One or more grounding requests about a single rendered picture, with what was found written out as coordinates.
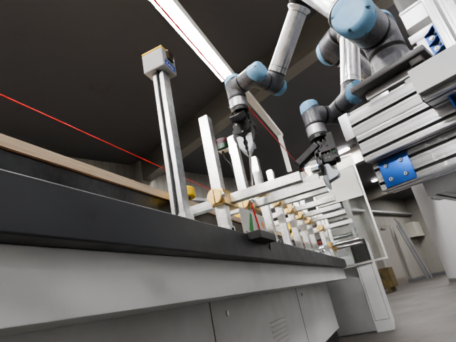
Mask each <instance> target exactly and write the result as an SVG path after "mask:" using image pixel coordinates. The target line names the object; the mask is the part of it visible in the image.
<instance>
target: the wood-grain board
mask: <svg viewBox="0 0 456 342"><path fill-rule="evenodd" d="M0 148H1V149H5V150H7V151H11V152H14V153H17V154H20V155H23V156H27V157H30V158H33V159H36V160H39V161H42V162H45V163H48V164H52V165H55V166H58V167H61V168H65V169H67V170H71V171H74V172H78V173H80V174H84V175H86V176H91V177H93V178H97V179H99V180H102V181H106V182H108V183H113V184H115V185H119V186H121V187H125V188H128V189H131V190H134V191H138V192H141V193H144V194H147V195H151V196H153V197H157V198H159V199H162V200H166V201H170V197H169V193H168V192H165V191H162V190H160V189H156V188H154V187H151V186H148V185H145V184H142V183H140V182H137V181H135V180H131V179H128V178H126V177H123V176H120V175H117V174H114V173H112V172H108V171H106V170H103V169H100V168H97V167H95V166H91V165H89V164H85V163H83V162H81V161H77V160H75V159H72V158H70V157H66V156H63V155H61V154H58V153H55V152H52V151H49V150H47V149H43V148H41V147H38V146H35V145H32V144H29V143H27V142H24V141H21V140H18V139H16V138H12V137H10V136H6V135H4V134H1V133H0ZM197 204H198V203H196V202H193V201H191V200H190V201H189V205H190V206H194V205H197ZM207 214H211V215H214V216H216V212H215V210H213V211H211V212H207ZM231 221H233V222H235V223H239V224H242V222H241V218H239V217H236V216H231ZM276 232H277V235H278V236H280V237H282V233H281V232H279V231H276Z"/></svg>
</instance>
